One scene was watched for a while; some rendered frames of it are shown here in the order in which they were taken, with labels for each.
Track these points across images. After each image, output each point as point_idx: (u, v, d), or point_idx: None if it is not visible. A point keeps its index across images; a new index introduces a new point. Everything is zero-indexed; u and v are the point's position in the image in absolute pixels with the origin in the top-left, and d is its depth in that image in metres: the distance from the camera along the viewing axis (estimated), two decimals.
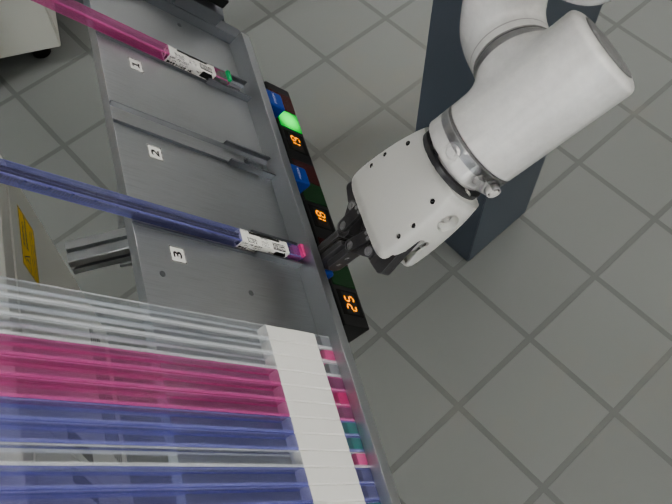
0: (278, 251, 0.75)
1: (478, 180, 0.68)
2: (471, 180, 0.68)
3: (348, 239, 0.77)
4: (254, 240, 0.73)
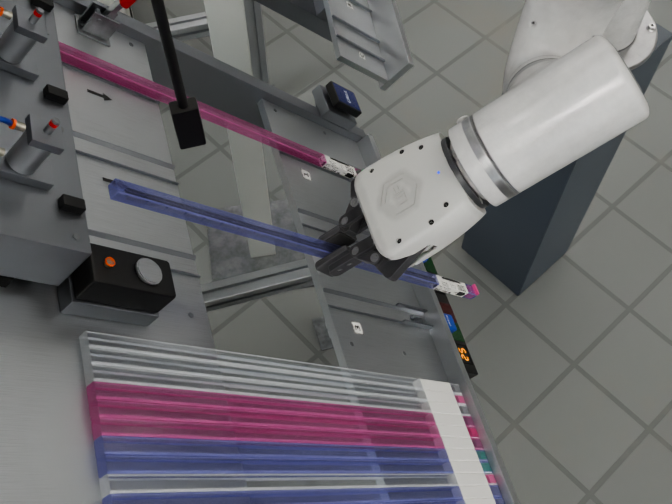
0: (461, 291, 0.95)
1: None
2: None
3: (360, 232, 0.80)
4: (446, 283, 0.93)
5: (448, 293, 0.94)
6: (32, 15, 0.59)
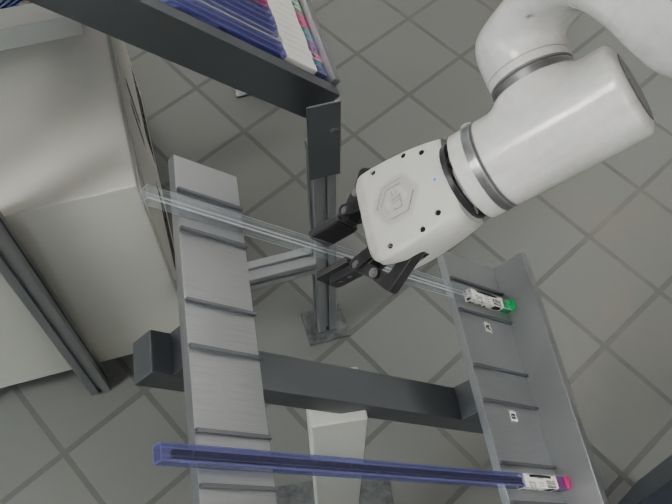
0: (551, 488, 0.85)
1: None
2: None
3: (360, 223, 0.81)
4: (534, 482, 0.83)
5: (536, 490, 0.84)
6: None
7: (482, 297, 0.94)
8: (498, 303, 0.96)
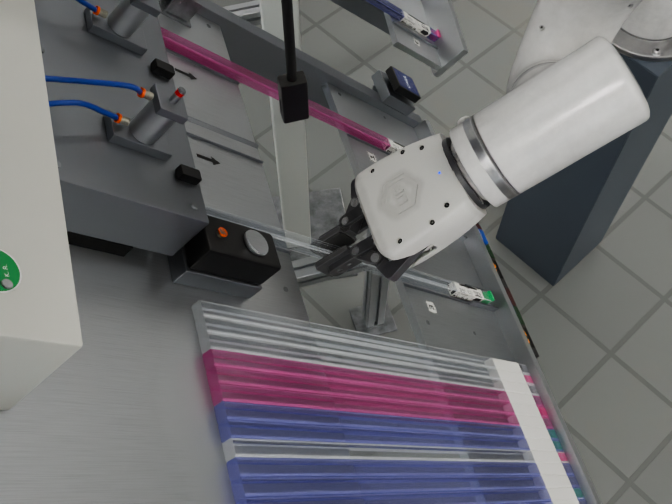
0: (424, 29, 1.23)
1: None
2: None
3: (360, 232, 0.80)
4: (411, 18, 1.21)
5: (414, 29, 1.23)
6: None
7: (465, 290, 0.96)
8: (479, 295, 0.98)
